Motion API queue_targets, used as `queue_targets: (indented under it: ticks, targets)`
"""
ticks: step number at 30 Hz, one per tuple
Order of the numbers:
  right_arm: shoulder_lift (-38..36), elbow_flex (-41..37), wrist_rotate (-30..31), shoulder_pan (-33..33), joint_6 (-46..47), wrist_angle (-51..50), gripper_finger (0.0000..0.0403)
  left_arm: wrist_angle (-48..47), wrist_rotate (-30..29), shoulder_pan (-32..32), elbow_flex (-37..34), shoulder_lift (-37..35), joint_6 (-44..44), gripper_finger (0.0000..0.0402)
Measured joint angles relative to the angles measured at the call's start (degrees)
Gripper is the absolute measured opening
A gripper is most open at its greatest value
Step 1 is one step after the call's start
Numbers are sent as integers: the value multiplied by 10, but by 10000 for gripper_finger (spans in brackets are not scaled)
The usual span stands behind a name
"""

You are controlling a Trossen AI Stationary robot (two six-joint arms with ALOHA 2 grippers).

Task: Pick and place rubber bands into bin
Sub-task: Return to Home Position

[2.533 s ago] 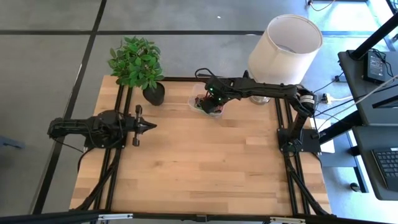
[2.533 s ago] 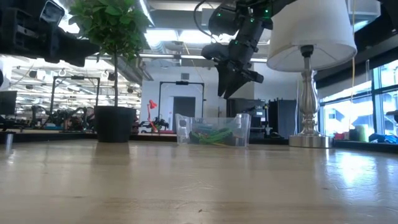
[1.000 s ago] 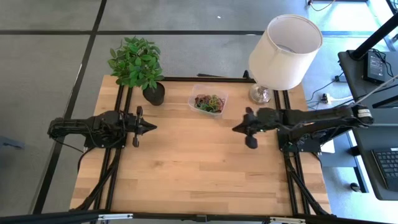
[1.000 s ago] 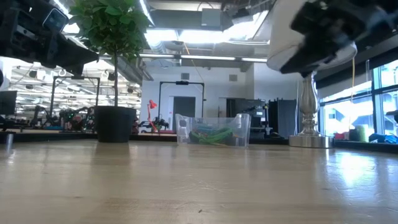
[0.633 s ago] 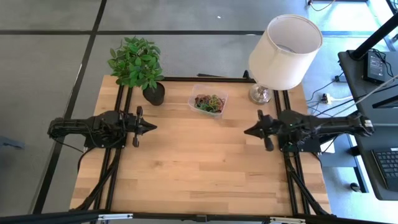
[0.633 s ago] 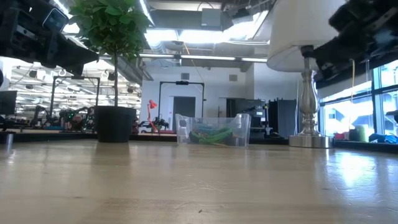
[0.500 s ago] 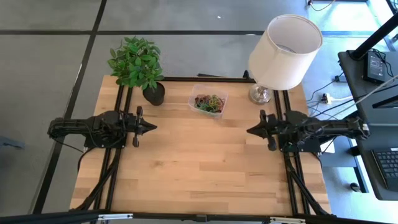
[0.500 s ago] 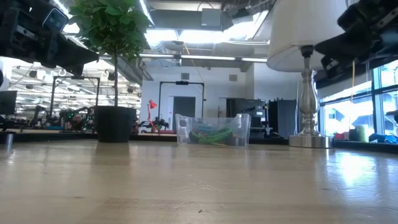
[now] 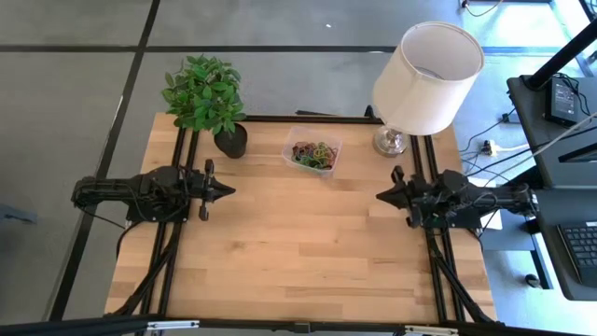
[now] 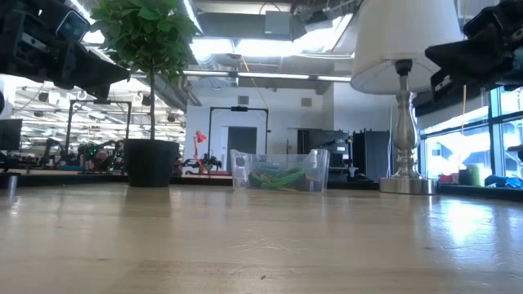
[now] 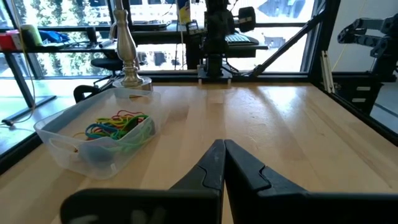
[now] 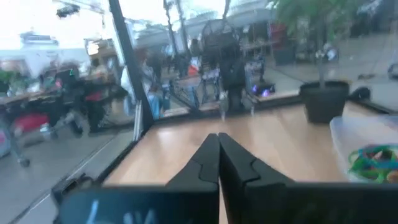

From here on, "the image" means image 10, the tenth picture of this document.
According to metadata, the silver metal post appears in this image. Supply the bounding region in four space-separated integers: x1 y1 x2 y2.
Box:
6 171 20 195

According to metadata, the black gantry frame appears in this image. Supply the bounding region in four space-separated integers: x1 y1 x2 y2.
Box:
207 105 270 175

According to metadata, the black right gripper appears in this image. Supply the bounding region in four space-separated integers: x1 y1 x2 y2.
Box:
424 0 523 101

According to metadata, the clear plastic bin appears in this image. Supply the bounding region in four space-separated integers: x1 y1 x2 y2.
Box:
229 148 331 194

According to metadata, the green plant in black pot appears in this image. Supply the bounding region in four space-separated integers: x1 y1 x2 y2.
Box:
90 0 198 188

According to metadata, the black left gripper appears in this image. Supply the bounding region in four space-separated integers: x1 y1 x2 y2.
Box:
0 0 130 100

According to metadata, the blue bag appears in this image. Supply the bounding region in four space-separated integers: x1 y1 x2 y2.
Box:
485 174 523 190

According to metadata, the grey ceiling box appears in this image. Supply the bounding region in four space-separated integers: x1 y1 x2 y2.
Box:
264 11 293 36

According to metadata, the pale green roll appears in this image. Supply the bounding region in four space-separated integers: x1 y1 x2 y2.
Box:
467 163 485 187

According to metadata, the small black robot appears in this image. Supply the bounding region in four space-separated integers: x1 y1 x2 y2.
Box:
181 151 224 172

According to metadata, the black machine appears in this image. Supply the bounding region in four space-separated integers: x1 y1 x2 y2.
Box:
297 128 353 183

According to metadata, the long ceiling light strip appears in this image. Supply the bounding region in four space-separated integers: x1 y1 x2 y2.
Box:
182 69 352 82

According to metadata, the black monitor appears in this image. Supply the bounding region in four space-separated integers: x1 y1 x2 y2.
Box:
0 118 24 152

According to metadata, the black station frame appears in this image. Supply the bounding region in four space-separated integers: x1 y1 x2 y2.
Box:
64 99 132 164

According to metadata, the tall black cabinet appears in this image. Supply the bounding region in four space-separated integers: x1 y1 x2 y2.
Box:
351 129 392 181

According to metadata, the red desk lamp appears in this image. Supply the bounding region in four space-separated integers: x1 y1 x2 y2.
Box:
192 130 208 173

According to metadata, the white-shade silver table lamp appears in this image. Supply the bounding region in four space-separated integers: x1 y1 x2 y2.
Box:
350 0 465 195

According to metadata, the dark grey cabinet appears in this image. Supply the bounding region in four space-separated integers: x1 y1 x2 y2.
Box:
226 126 258 172

